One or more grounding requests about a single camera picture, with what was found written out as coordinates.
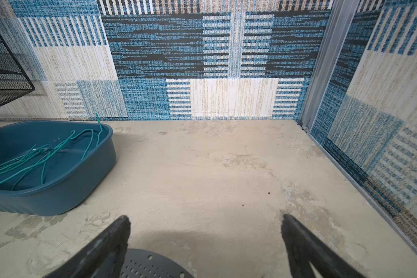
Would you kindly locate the black wire mesh shelf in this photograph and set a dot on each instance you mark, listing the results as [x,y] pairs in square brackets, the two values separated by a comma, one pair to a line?
[14,82]

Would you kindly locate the teal plastic bin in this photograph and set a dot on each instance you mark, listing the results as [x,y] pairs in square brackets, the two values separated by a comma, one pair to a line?
[49,167]

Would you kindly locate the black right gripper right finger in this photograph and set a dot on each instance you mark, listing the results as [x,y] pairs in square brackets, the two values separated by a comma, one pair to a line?
[306,252]

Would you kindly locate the dark grey perforated spool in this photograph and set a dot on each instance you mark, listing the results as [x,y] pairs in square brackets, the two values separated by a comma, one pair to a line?
[146,264]

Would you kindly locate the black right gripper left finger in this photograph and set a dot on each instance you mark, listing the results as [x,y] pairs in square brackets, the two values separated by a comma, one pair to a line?
[103,257]

